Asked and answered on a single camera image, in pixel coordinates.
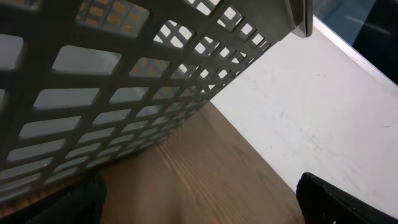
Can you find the grey plastic mesh basket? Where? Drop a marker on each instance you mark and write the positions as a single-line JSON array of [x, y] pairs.
[[84, 82]]

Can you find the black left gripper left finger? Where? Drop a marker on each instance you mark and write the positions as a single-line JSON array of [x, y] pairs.
[[80, 203]]

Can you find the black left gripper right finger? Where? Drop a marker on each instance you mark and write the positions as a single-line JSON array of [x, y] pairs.
[[323, 203]]

